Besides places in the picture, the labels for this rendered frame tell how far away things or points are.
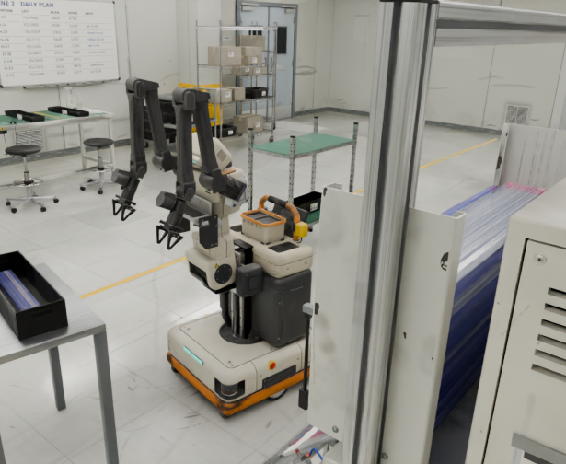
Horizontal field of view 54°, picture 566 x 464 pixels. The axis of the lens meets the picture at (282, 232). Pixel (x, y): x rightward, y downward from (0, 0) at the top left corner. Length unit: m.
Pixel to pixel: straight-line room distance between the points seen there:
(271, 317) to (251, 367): 0.27
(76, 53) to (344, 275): 8.11
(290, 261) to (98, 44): 6.50
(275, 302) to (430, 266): 2.27
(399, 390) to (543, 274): 0.21
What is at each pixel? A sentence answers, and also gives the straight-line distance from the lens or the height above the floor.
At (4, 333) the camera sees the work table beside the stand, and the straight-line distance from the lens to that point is 2.27.
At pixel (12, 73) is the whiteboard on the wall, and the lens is 8.19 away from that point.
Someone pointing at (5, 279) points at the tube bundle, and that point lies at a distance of 2.59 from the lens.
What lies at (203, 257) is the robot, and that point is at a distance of 2.72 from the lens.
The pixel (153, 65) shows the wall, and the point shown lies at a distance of 9.41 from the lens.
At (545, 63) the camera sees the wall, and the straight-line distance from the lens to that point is 11.14.
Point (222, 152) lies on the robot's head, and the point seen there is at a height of 1.32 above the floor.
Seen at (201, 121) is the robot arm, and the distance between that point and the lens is 2.30.
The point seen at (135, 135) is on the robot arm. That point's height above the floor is 1.38.
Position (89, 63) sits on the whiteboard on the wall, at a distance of 8.73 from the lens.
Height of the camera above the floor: 1.88
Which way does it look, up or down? 21 degrees down
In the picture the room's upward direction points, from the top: 2 degrees clockwise
